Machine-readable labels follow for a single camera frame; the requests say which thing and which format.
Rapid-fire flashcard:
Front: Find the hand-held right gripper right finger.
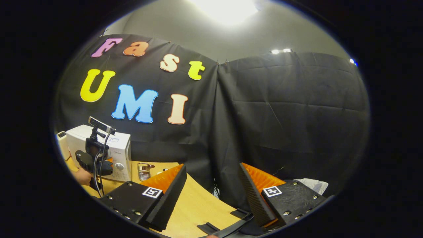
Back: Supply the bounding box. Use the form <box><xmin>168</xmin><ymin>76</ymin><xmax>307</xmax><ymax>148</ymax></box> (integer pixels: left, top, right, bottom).
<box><xmin>239</xmin><ymin>163</ymin><xmax>327</xmax><ymax>228</ymax></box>

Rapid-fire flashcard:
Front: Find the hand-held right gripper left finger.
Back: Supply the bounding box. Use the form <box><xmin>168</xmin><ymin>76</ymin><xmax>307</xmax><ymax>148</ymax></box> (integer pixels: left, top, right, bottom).
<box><xmin>99</xmin><ymin>164</ymin><xmax>187</xmax><ymax>232</ymax></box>

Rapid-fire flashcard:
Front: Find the white microwave oven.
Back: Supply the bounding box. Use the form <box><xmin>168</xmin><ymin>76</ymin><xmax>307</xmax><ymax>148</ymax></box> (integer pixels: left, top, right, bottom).
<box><xmin>66</xmin><ymin>125</ymin><xmax>132</xmax><ymax>182</ymax></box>

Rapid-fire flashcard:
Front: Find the white toaster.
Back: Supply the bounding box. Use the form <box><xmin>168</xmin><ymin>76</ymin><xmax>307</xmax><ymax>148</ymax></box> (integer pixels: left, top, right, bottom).
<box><xmin>57</xmin><ymin>131</ymin><xmax>70</xmax><ymax>161</ymax></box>

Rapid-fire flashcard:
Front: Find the metal utensil holder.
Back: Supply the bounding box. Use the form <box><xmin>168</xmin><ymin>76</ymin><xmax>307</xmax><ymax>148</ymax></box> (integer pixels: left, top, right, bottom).
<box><xmin>138</xmin><ymin>163</ymin><xmax>155</xmax><ymax>181</ymax></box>

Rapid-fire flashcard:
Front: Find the black backdrop cloth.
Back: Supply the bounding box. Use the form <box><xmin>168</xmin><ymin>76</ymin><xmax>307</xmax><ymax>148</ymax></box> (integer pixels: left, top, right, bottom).
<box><xmin>55</xmin><ymin>33</ymin><xmax>370</xmax><ymax>212</ymax></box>

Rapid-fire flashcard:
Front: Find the large ceiling light panel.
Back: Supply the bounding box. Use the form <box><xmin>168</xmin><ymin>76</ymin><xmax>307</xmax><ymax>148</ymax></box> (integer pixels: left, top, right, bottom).
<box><xmin>188</xmin><ymin>0</ymin><xmax>261</xmax><ymax>26</ymax></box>

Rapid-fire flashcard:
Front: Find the black camera cable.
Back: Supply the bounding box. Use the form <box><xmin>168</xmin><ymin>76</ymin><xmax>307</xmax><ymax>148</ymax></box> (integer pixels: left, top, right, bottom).
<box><xmin>94</xmin><ymin>132</ymin><xmax>110</xmax><ymax>198</ymax></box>

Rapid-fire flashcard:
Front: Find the black strap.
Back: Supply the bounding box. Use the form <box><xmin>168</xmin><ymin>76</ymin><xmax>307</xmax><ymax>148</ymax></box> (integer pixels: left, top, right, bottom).
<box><xmin>197</xmin><ymin>208</ymin><xmax>255</xmax><ymax>238</ymax></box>

